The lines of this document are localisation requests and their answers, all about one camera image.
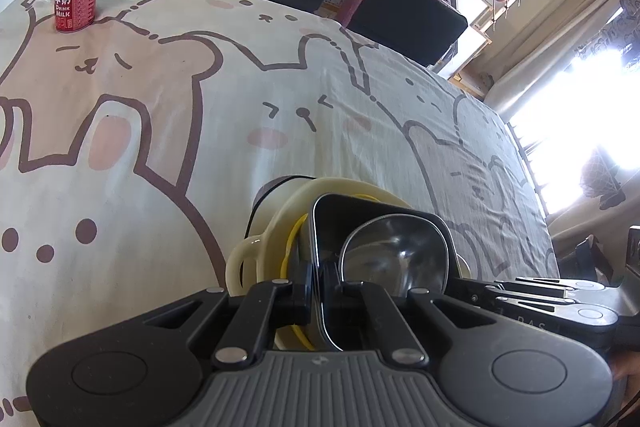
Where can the large square steel bowl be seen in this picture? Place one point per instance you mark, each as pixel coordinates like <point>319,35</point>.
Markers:
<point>330,227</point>

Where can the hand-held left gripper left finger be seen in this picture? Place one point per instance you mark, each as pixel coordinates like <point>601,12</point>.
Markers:
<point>300,302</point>

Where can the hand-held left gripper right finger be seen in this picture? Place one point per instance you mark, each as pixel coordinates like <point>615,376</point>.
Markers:
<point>332,302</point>

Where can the person's right hand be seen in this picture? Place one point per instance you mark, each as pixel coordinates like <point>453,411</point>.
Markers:
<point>625,366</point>

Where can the white square leaf-print plate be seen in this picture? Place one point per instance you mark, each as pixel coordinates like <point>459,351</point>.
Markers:
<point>261,207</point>

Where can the dark mesh cloth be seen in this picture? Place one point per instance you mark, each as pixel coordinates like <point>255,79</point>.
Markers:
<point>600,179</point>

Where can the cartoon bunny printed tablecloth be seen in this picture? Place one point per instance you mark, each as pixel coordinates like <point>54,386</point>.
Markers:
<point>150,132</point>

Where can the small square steel bowl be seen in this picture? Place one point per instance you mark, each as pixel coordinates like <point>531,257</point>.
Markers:
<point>395,252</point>

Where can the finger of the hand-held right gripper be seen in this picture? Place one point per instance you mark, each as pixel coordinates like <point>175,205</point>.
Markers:
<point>545,283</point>
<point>500,296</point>

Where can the beige curtain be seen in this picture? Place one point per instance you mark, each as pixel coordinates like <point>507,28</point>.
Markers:
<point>540,57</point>

